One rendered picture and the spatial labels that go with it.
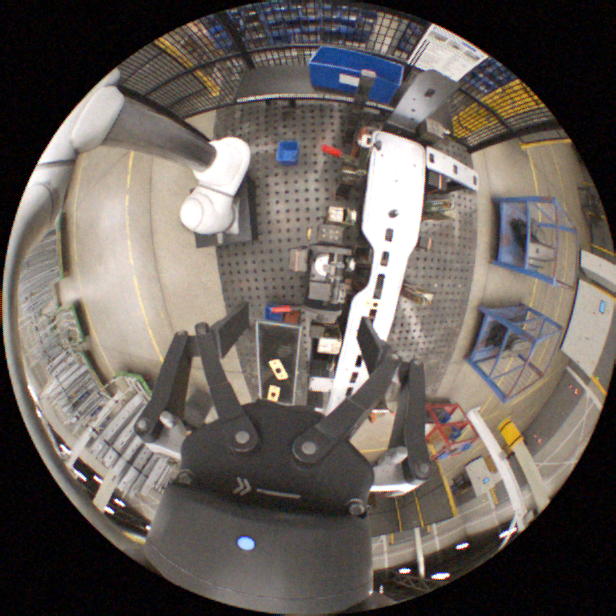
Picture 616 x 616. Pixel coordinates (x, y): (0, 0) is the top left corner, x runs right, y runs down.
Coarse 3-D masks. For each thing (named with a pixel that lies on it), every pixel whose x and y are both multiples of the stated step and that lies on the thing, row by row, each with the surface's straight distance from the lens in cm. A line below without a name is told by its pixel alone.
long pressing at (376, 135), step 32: (384, 160) 74; (416, 160) 80; (384, 192) 70; (416, 192) 76; (384, 224) 68; (416, 224) 73; (384, 288) 70; (352, 320) 71; (384, 320) 75; (352, 352) 79; (352, 384) 92
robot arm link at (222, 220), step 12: (204, 192) 74; (216, 192) 73; (192, 204) 71; (204, 204) 70; (216, 204) 72; (228, 204) 77; (180, 216) 76; (192, 216) 71; (204, 216) 70; (216, 216) 73; (228, 216) 82; (192, 228) 74; (204, 228) 73; (216, 228) 78
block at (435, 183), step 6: (426, 174) 86; (432, 174) 85; (438, 174) 87; (426, 180) 84; (432, 180) 84; (438, 180) 86; (444, 180) 88; (426, 186) 85; (432, 186) 84; (438, 186) 85; (444, 186) 87; (426, 192) 92; (432, 192) 91; (438, 192) 89
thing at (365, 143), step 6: (366, 138) 51; (360, 144) 51; (366, 144) 50; (372, 144) 51; (378, 144) 50; (360, 150) 52; (366, 150) 51; (378, 150) 51; (360, 156) 54; (366, 156) 54; (360, 162) 58; (366, 162) 57; (360, 168) 62
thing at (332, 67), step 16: (320, 48) 92; (336, 48) 92; (320, 64) 80; (336, 64) 98; (352, 64) 96; (368, 64) 94; (384, 64) 92; (320, 80) 86; (336, 80) 84; (352, 80) 82; (384, 80) 78; (400, 80) 82; (368, 96) 86; (384, 96) 84
